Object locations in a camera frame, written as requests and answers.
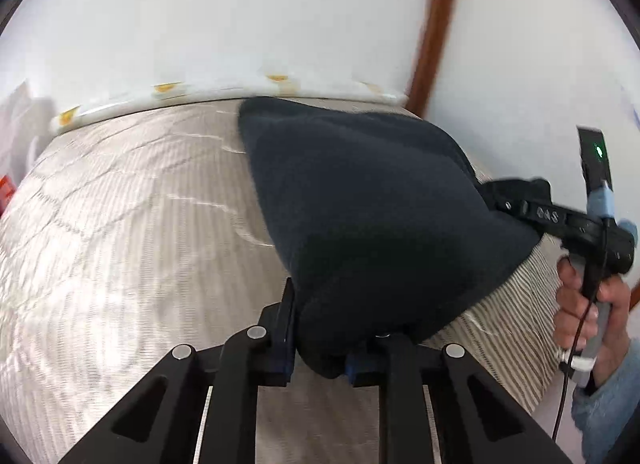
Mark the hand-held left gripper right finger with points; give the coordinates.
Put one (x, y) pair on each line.
(357, 369)

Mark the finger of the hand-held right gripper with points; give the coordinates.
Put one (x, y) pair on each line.
(510, 196)

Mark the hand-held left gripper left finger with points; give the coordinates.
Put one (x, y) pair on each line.
(282, 344)

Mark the black knit sweater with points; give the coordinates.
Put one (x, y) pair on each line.
(375, 219)

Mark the person's right forearm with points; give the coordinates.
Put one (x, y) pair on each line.
(610, 419)

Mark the person's right hand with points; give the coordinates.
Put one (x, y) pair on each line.
(567, 304)

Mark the grey striped bed sheet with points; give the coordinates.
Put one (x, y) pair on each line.
(125, 244)

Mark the white pillow with duck print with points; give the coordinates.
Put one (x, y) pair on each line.
(200, 93)

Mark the white plastic shopping bag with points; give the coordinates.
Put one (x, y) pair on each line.
(20, 133)

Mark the brown wooden door frame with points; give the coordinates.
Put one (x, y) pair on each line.
(435, 18)

